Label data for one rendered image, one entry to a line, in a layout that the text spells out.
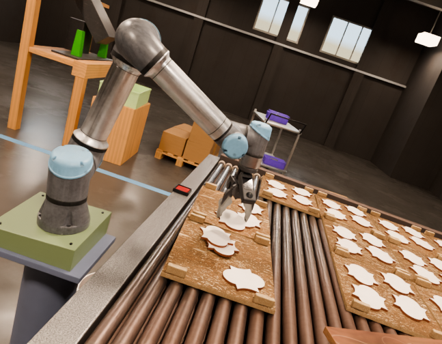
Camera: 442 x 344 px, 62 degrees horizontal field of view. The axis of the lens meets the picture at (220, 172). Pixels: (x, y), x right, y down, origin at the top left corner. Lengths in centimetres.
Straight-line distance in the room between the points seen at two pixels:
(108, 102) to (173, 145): 399
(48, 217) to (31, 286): 23
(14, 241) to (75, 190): 21
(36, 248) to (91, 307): 28
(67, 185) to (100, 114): 24
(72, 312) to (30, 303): 38
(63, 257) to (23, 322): 32
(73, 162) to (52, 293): 42
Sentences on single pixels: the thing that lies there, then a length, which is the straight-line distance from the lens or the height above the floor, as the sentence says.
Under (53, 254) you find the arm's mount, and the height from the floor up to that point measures 91.
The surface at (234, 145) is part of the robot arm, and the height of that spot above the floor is 134.
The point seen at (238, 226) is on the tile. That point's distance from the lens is 128.
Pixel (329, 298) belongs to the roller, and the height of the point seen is 92.
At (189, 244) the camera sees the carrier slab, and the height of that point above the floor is 94.
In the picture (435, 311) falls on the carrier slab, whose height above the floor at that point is 94.
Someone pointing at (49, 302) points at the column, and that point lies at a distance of 130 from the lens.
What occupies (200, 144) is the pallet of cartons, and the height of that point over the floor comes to 40.
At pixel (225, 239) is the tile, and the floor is 96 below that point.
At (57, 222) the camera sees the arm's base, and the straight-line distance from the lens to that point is 116.
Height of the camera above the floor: 155
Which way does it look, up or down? 16 degrees down
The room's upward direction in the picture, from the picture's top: 19 degrees clockwise
